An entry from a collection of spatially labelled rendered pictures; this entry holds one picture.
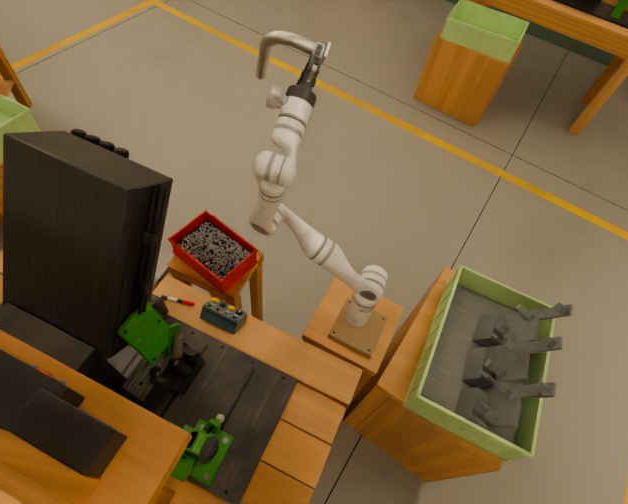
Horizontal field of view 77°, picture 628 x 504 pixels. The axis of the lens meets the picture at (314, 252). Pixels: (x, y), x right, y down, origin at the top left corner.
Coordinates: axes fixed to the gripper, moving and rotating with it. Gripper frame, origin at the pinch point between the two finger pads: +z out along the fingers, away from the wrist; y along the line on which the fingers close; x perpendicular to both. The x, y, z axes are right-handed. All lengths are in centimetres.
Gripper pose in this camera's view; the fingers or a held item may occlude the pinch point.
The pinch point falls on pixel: (316, 54)
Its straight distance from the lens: 110.3
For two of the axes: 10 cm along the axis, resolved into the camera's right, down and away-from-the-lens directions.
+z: 3.1, -9.4, 1.2
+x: -9.0, -3.3, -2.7
